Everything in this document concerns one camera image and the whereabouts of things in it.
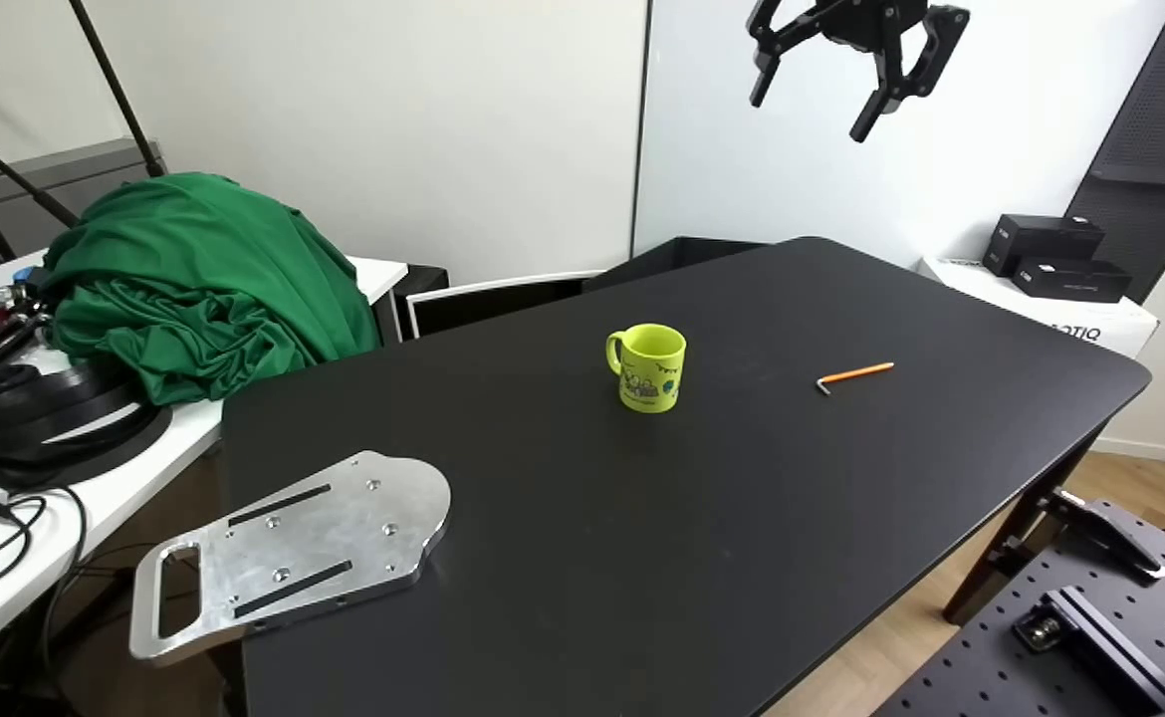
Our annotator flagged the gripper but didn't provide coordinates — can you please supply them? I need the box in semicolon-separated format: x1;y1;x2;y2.
746;0;973;144

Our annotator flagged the orange wrench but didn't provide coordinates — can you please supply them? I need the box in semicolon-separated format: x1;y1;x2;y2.
816;361;896;396

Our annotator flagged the yellow mug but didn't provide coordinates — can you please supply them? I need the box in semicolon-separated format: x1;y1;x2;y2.
605;323;688;414

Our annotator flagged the black box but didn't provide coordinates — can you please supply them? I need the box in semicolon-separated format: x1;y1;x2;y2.
1012;256;1134;305
982;213;1107;279

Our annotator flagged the white cardboard box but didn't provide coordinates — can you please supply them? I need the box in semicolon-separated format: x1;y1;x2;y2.
917;256;1162;360

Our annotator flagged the white framed black panel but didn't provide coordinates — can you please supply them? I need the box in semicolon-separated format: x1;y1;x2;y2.
403;269;606;343

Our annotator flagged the black clamp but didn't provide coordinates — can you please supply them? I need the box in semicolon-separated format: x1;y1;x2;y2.
1039;490;1165;583

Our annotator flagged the black perforated board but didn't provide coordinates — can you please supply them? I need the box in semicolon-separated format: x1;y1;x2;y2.
871;498;1165;717

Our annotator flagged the green cloth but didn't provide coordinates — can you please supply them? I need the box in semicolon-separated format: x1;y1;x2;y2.
42;172;382;407

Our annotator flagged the stand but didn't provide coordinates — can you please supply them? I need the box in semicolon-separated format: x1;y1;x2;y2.
0;0;168;270

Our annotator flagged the grey cabinet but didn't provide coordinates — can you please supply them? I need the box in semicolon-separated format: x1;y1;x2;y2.
0;137;168;263

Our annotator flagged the white table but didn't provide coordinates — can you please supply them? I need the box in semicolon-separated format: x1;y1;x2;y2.
0;249;410;680

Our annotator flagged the stack of black hoops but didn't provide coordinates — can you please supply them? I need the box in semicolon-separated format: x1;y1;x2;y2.
0;354;176;491

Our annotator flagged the black perforated wall panel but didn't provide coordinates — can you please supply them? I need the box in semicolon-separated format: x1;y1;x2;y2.
1064;0;1165;306

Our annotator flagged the black rail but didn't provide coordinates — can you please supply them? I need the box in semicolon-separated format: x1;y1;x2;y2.
1012;587;1165;714

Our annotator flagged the aluminium plate with handle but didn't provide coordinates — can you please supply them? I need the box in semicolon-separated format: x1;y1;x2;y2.
128;450;453;666

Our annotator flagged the black cable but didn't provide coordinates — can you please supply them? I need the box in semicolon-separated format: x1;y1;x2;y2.
0;486;92;599

